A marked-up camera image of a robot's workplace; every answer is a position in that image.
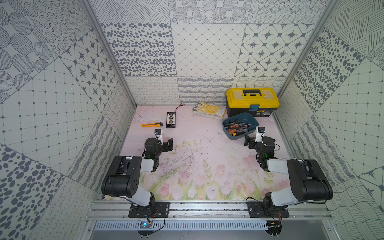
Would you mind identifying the teal plastic storage box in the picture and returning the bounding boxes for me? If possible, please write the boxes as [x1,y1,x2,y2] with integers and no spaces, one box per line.
[222,113,259,140]

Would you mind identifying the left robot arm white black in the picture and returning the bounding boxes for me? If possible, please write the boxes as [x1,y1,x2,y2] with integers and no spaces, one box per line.
[101,138,174,211]

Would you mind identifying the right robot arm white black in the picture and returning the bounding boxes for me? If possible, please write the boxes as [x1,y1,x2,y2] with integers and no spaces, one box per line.
[245,136,333,208]

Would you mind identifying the yellow utility knife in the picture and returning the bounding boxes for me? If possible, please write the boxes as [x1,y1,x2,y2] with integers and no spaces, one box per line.
[142,122,164,128]

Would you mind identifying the black balanced charging board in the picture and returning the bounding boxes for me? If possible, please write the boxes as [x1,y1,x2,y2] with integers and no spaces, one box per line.
[166,112,176,129]

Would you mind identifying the yellow black toolbox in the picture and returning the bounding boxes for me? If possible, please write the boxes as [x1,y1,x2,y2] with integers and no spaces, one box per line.
[226,88,280,117]

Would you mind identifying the yellow white work gloves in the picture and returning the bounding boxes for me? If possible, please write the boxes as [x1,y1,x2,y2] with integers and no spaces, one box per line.
[192,102,226,121]

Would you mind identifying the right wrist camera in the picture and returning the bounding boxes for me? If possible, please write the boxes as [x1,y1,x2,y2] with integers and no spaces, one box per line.
[255,126,266,142]

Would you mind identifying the orange handle screwdriver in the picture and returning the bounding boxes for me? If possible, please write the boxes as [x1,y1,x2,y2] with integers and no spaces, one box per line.
[228,126,247,135]

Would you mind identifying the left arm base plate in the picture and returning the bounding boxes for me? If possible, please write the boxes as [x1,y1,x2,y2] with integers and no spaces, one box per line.
[129,201,171,219]

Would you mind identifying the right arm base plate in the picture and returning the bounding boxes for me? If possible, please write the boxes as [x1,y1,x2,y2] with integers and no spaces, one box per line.
[246,201,290,219]

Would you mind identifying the white slotted cable duct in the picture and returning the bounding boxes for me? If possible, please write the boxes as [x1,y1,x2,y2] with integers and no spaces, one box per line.
[95,220,268,231]

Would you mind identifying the aluminium rail frame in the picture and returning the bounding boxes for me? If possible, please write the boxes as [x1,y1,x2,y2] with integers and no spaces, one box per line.
[85,200,332,221]

